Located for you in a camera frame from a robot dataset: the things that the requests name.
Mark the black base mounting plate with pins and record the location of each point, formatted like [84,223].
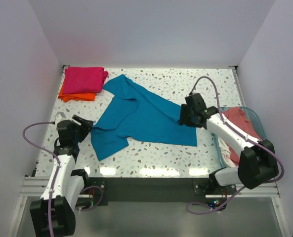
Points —
[154,190]

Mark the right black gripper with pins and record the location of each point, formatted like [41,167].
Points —
[183,119]

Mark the pink t shirt in basket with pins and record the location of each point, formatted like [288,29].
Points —
[241,118]

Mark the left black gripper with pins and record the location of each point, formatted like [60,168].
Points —
[85,126]

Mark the white t shirt in basket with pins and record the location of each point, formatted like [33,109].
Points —
[228,155]

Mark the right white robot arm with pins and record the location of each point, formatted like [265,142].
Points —
[257,164]

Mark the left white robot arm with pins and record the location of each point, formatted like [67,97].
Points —
[53,215]

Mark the clear teal plastic basket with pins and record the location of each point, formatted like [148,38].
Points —
[215,136]

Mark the folded orange t shirt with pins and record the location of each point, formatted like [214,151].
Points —
[76,97]

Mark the aluminium table frame rail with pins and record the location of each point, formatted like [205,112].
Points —
[35,186]

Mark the folded magenta t shirt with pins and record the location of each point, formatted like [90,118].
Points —
[80,80]

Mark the blue t shirt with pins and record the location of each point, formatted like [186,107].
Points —
[140,114]

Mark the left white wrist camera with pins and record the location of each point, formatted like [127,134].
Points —
[60,116]

